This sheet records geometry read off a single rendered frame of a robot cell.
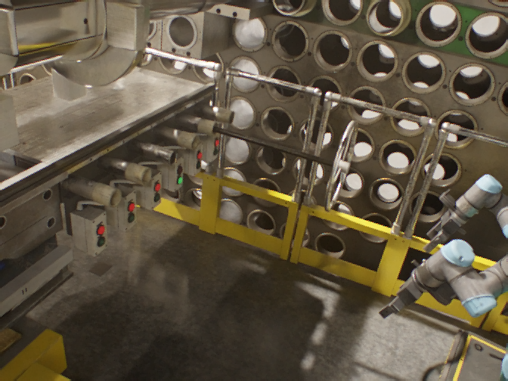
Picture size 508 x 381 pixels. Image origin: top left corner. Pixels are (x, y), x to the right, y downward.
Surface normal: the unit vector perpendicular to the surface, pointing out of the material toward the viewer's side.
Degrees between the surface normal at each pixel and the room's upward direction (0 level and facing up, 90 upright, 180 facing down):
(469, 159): 90
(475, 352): 0
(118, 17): 90
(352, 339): 0
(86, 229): 90
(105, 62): 90
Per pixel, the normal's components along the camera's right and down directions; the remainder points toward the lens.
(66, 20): 0.92, 0.30
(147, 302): 0.14, -0.85
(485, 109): -0.36, 0.44
